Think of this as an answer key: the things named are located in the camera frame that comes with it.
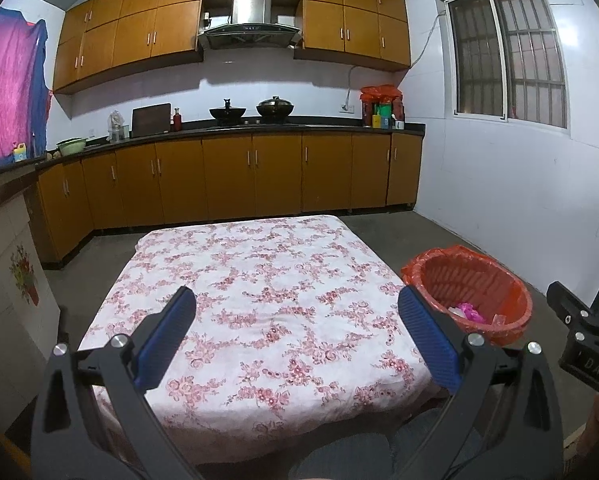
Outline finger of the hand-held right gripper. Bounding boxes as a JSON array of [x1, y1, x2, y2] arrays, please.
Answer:
[[547, 281, 599, 335]]

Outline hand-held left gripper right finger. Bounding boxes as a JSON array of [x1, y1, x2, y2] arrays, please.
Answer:
[[397, 284, 565, 480]]

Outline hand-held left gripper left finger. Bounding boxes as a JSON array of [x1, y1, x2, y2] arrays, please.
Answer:
[[29, 286, 202, 480]]

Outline pink plastic bag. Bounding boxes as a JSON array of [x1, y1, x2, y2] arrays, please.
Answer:
[[452, 301, 486, 325]]

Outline red wastebasket with orange liner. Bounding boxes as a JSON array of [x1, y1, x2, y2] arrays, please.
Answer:
[[401, 245, 534, 348]]

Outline floral tablecloth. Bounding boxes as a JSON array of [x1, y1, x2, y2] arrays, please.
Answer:
[[76, 214, 447, 466]]

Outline person's right leg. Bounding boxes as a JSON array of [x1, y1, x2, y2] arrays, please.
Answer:
[[387, 412, 485, 480]]

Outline person's leg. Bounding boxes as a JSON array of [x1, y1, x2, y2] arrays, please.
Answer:
[[292, 442, 395, 480], [387, 412, 485, 480]]

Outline person's left leg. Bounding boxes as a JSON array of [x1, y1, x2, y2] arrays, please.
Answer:
[[292, 442, 395, 480]]

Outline tiled counter with flower decal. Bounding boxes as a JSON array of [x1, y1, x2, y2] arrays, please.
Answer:
[[0, 160, 62, 431]]

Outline wooden lower cabinets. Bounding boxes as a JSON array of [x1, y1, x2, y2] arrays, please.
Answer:
[[35, 132, 424, 268]]

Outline wooden cabinets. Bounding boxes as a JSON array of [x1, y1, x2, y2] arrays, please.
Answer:
[[53, 0, 413, 95], [35, 132, 424, 268]]

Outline green basin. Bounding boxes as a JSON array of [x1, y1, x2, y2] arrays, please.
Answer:
[[56, 137, 87, 157]]

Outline clear bagged jar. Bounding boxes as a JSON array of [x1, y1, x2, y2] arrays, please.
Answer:
[[106, 110, 129, 142]]

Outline dark cutting board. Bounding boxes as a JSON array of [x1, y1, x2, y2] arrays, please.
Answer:
[[130, 103, 172, 138]]

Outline red bag covered items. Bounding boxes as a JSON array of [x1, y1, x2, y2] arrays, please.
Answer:
[[362, 100, 406, 128]]

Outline black kitchen countertop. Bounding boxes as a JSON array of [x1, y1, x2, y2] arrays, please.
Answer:
[[35, 121, 426, 170]]

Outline red plastic bag cover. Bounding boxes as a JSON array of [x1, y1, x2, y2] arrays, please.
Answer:
[[360, 85, 403, 104]]

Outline barred window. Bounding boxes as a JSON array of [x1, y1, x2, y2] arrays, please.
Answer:
[[434, 0, 570, 133]]

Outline black wok with lid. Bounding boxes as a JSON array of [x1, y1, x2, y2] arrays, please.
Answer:
[[256, 96, 296, 120]]

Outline pink and blue curtain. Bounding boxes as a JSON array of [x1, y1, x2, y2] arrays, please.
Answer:
[[0, 7, 50, 161]]

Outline wooden upper cabinets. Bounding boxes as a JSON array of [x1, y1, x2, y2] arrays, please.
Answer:
[[53, 0, 413, 95]]

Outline steel range hood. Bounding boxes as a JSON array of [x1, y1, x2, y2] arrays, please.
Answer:
[[196, 0, 303, 51]]

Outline black wok with handle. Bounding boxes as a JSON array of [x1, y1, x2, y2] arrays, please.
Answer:
[[209, 98, 248, 126]]

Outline grey power cable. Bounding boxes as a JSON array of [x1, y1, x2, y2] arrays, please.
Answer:
[[347, 65, 363, 108]]

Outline thin wall wire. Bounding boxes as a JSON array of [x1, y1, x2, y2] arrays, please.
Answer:
[[410, 12, 443, 68]]

